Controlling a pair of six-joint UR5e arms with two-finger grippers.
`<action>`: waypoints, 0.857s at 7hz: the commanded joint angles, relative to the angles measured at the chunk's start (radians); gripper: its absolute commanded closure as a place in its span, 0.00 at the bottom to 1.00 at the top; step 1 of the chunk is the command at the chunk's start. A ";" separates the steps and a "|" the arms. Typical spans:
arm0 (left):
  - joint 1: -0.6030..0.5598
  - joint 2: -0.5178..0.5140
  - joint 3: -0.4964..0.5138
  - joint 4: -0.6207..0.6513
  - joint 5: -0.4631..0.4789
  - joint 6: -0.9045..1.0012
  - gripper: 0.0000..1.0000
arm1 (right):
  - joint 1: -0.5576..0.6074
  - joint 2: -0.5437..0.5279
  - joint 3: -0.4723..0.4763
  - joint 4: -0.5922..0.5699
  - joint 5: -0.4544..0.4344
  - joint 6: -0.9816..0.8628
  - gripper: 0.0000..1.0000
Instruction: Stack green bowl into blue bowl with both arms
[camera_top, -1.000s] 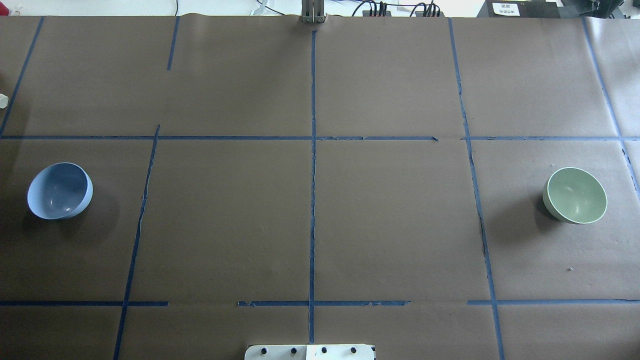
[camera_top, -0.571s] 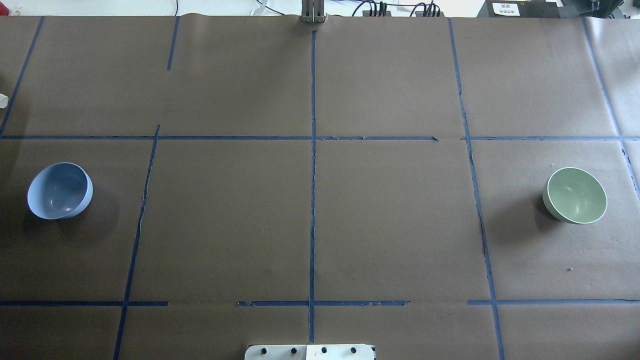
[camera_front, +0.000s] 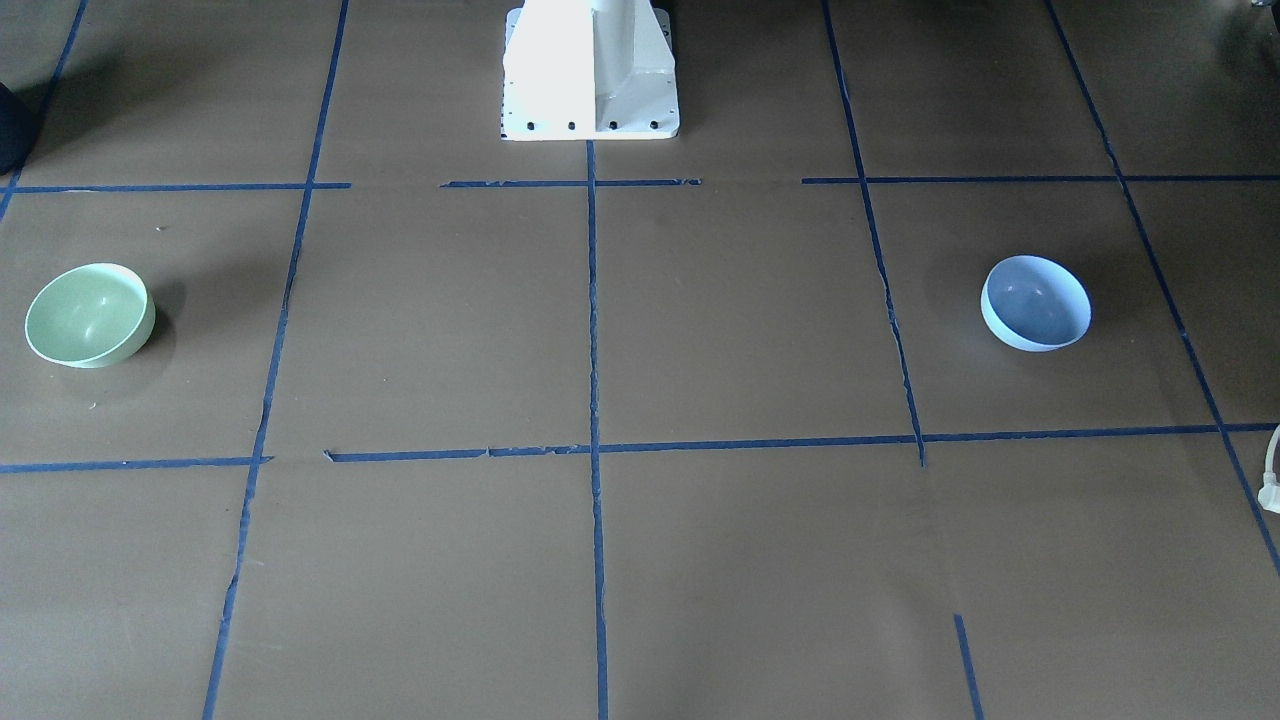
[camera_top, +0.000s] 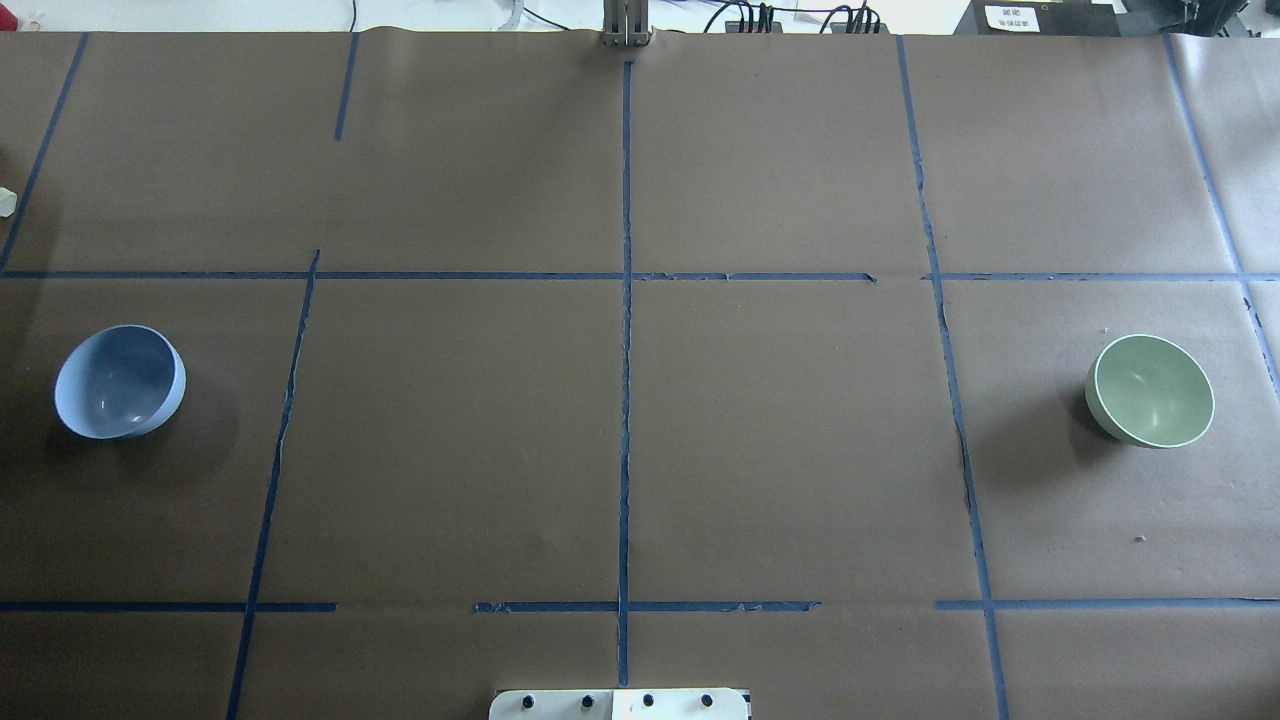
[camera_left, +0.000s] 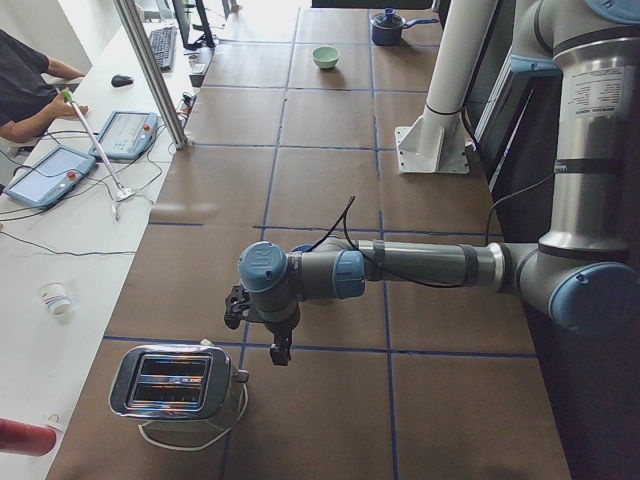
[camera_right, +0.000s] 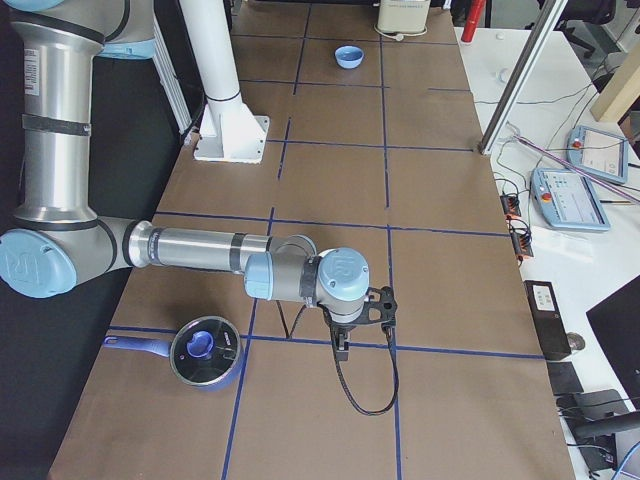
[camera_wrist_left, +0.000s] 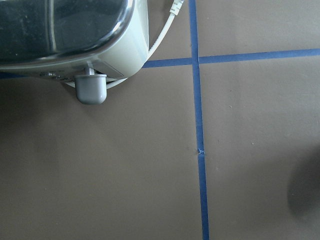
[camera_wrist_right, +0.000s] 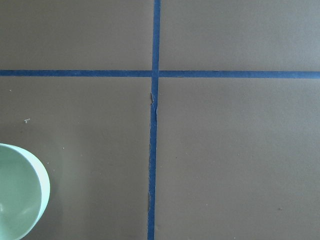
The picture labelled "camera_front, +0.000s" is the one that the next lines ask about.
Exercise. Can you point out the blue bowl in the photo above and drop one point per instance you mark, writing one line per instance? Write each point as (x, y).
(1034, 304)

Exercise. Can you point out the green bowl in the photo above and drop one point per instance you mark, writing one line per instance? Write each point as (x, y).
(92, 316)

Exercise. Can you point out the white power plug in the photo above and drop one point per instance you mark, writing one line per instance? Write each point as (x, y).
(1268, 493)

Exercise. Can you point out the dark object at edge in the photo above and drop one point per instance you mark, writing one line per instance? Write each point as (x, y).
(19, 130)

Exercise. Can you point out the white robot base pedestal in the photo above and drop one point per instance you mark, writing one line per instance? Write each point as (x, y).
(588, 71)

